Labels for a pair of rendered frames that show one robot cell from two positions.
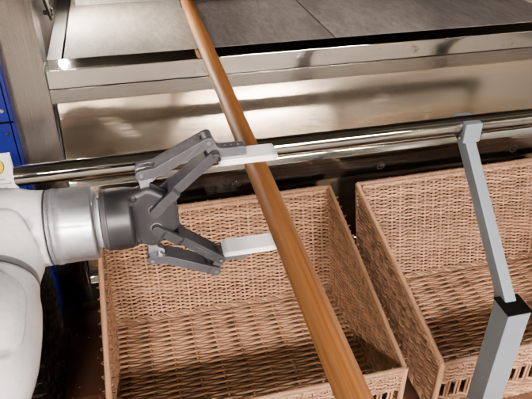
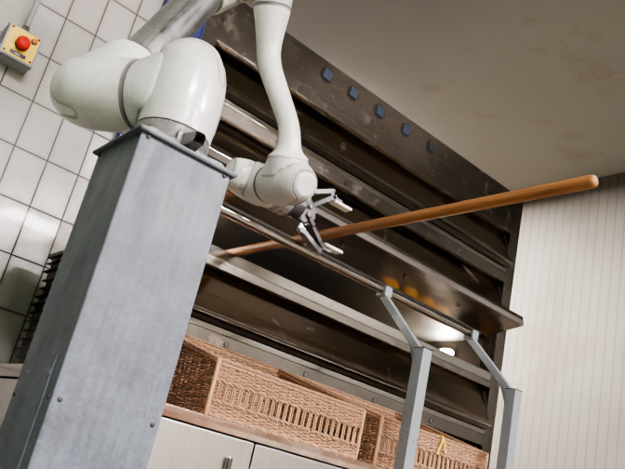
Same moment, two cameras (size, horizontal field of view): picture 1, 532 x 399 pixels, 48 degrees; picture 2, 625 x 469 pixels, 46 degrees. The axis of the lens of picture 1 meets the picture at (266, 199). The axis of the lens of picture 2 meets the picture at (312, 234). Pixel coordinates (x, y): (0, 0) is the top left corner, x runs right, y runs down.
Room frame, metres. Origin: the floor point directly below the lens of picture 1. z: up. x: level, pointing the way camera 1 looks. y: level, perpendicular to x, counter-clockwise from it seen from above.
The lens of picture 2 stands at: (-1.20, 0.86, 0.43)
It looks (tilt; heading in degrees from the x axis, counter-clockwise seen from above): 20 degrees up; 337
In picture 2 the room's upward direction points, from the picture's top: 13 degrees clockwise
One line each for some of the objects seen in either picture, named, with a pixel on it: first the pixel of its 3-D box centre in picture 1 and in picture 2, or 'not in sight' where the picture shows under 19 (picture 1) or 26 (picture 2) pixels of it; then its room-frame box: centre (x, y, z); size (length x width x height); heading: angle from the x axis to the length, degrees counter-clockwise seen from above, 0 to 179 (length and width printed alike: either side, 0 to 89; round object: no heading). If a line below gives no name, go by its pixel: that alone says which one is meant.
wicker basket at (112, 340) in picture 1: (239, 312); (248, 388); (0.91, 0.06, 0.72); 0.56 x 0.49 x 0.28; 104
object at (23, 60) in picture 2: not in sight; (17, 48); (0.91, 1.00, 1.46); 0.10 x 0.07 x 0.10; 103
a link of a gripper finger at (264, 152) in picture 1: (246, 154); (340, 206); (0.62, 0.02, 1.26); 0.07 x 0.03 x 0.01; 103
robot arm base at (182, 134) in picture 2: not in sight; (173, 147); (0.16, 0.62, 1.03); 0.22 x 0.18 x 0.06; 13
